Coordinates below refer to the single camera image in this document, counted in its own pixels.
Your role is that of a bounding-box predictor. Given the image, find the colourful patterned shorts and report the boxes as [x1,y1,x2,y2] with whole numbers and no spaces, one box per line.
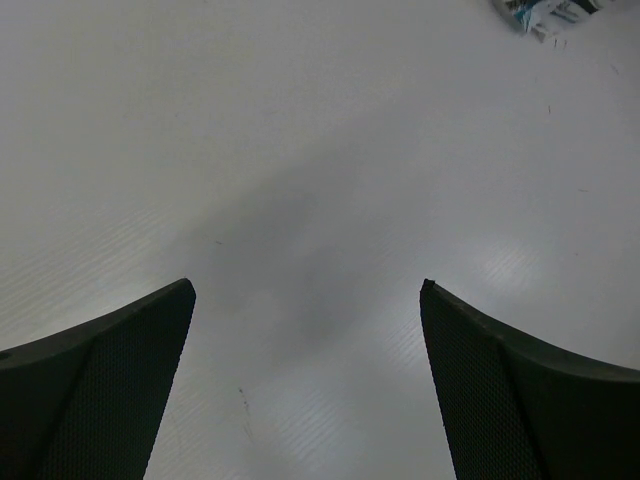
[491,0,615,42]

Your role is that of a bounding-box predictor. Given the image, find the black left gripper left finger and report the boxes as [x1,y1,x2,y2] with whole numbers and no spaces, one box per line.
[1,279,196,479]

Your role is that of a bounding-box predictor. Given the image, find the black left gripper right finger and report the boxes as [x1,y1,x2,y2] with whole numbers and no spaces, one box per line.
[420,280,639,479]

